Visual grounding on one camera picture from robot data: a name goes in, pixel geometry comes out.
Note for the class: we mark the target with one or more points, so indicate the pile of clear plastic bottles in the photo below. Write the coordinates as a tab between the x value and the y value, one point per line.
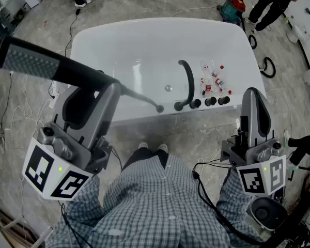
209	88

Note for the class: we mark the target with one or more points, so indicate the white power strip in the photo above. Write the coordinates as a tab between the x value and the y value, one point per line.
54	99

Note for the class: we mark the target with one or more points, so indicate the person's left white shoe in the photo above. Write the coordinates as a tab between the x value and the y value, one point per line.
143	145

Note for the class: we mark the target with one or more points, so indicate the white bathtub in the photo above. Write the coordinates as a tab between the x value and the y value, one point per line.
144	50

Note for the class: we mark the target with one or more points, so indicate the person's right white shoe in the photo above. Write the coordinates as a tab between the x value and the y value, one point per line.
162	146

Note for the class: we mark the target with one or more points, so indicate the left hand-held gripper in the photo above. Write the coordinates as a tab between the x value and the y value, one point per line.
56	148

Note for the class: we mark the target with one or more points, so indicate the person's right forearm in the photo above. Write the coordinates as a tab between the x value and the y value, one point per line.
230	198

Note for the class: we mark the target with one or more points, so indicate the person's left forearm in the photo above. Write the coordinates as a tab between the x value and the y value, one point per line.
80	216

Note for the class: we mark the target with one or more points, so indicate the red and green vacuum cleaner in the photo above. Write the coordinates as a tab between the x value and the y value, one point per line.
235	4

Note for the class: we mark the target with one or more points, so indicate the person's white shoe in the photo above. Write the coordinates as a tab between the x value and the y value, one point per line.
162	146
143	145

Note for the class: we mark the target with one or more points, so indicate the black curved faucet spout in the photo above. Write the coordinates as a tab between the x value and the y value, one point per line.
189	76

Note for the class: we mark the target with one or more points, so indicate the black cylindrical faucet knob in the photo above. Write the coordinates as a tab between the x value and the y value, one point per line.
224	100
195	103
210	101

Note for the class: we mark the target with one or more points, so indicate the white toilet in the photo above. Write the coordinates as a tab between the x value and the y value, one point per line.
298	32

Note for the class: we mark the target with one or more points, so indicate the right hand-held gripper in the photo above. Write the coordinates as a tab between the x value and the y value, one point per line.
263	154

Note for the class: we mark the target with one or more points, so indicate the person's checked shirt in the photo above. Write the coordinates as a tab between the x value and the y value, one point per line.
149	203

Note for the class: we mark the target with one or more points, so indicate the person's black trousers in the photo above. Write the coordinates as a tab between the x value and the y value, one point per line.
142	156

